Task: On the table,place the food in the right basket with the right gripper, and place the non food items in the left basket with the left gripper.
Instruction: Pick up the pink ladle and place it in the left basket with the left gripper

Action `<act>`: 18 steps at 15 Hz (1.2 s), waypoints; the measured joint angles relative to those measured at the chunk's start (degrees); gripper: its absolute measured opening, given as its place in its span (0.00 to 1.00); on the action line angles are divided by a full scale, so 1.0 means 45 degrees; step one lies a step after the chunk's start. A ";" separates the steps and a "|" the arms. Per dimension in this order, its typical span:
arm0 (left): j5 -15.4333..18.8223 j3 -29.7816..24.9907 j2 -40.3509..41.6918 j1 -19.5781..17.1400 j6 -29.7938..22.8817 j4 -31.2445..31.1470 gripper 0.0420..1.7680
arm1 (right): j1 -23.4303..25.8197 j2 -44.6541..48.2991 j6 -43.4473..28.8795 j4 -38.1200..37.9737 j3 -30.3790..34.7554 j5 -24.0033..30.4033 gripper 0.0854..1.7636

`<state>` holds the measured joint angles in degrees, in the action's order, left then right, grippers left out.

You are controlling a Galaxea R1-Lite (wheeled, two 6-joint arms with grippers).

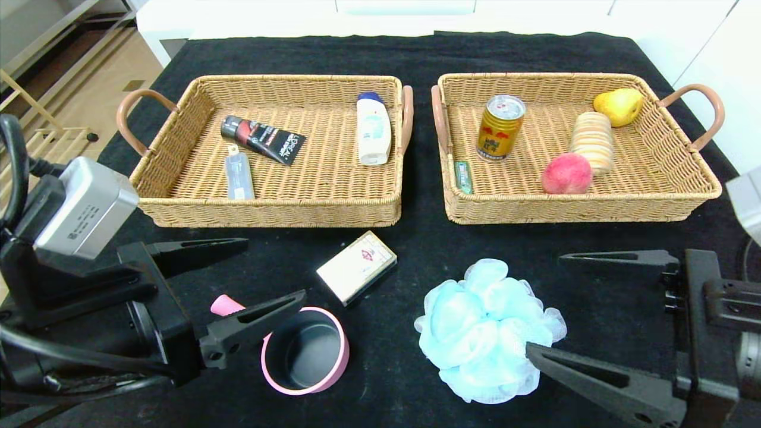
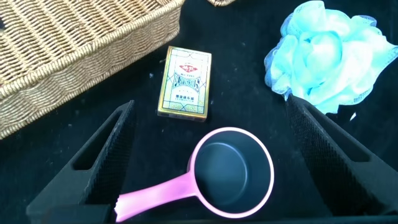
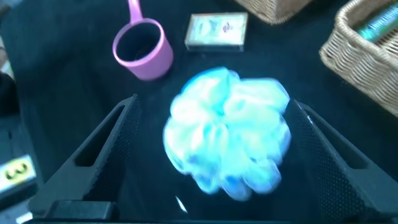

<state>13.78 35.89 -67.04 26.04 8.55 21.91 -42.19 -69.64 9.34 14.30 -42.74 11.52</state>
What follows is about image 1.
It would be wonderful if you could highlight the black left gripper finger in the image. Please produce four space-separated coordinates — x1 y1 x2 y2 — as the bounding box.
199 289 307 370
146 237 249 278

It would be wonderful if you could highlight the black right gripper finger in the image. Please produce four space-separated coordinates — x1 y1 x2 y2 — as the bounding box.
526 342 687 428
558 250 681 314

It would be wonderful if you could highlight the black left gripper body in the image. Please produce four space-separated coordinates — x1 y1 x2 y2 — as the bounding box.
75 241 203 388

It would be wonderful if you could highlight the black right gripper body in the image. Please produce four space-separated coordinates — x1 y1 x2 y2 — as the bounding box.
675 248 761 428

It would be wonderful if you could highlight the pink peach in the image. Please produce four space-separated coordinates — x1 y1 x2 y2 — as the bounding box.
541 153 594 195

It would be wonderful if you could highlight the pink mug with dark inside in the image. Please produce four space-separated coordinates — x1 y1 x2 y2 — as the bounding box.
210 294 350 396

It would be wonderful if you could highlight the ridged beige bread roll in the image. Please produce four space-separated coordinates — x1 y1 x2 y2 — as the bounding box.
569 111 615 176

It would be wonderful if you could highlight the light blue mesh bath pouf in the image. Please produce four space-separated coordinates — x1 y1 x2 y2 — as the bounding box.
414 258 567 405

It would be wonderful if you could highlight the gold energy drink can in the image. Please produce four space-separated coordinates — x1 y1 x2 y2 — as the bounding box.
476 94 527 162

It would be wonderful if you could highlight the clear grey small tube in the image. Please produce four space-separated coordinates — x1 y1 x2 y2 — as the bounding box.
225 143 255 201

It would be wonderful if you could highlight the black face wash tube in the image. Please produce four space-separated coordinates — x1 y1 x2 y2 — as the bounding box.
220 115 307 166

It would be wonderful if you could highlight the beige card box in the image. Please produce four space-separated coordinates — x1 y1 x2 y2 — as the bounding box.
316 231 398 307

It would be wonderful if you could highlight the yellow pear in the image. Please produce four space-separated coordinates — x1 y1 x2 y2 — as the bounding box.
593 88 644 128

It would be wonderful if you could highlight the small green tube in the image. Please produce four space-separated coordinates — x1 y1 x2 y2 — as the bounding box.
454 159 473 195

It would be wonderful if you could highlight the wooden slatted rack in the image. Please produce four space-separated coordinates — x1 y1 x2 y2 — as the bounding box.
0 68 99 179

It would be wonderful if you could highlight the white bottle with blue cap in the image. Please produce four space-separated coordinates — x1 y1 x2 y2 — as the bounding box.
356 91 393 166

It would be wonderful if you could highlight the white cabinet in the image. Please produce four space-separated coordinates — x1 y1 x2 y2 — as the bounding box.
136 0 655 41

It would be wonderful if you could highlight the black tablecloth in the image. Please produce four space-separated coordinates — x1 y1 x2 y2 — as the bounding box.
0 31 761 428

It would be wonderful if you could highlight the grey shelf unit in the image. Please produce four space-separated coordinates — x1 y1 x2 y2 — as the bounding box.
0 0 139 81

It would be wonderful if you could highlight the wicker basket with brown handles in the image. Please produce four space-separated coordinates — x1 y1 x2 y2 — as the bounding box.
116 74 414 228
431 73 726 225

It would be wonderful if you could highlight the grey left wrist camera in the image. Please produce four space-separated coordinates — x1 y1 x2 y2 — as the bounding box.
34 156 140 277

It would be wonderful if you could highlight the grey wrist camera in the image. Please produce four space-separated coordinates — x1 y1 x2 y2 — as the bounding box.
725 166 761 246
34 156 140 277

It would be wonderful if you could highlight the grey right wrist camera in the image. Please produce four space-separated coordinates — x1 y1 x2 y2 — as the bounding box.
725 166 761 246

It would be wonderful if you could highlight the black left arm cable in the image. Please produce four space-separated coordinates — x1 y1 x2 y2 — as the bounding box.
0 113 182 375

